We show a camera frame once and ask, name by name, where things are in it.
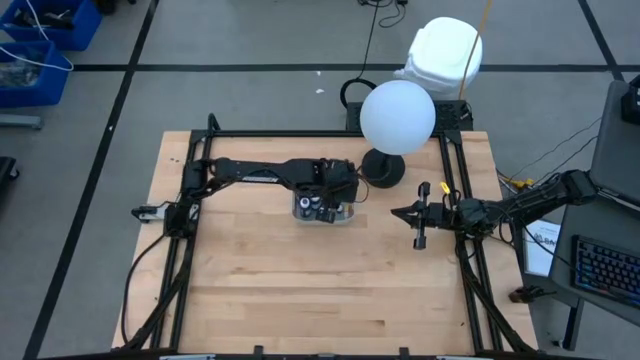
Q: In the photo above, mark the gray desk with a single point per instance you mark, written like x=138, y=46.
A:
x=575, y=225
x=615, y=150

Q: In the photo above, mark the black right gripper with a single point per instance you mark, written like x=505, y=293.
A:
x=440, y=215

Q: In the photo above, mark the black food coloring bottle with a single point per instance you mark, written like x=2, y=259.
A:
x=304, y=202

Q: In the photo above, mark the black clamp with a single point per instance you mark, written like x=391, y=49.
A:
x=530, y=294

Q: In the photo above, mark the green food coloring bottle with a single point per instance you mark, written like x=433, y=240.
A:
x=315, y=202

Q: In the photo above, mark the blue storage bin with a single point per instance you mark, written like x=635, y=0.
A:
x=85, y=30
x=30, y=95

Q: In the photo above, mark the translucent plastic bin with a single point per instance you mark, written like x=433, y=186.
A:
x=350, y=217

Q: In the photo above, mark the dark brown dropper bottle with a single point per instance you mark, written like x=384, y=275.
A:
x=341, y=209

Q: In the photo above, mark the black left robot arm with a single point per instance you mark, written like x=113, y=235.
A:
x=260, y=170

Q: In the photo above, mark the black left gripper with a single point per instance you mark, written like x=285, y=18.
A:
x=340, y=180

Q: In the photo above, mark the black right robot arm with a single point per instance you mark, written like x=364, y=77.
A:
x=540, y=197

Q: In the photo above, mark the black computer keyboard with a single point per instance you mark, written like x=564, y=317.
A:
x=605, y=270

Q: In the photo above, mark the black desk device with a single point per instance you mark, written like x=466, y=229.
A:
x=632, y=100

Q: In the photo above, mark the white lined trash bin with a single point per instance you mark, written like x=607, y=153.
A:
x=440, y=55

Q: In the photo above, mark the white globe table lamp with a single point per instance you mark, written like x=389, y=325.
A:
x=397, y=115

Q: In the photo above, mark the gray floor bracket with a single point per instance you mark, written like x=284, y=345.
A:
x=20, y=121

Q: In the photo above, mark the white paper sheet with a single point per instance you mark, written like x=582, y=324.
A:
x=542, y=245

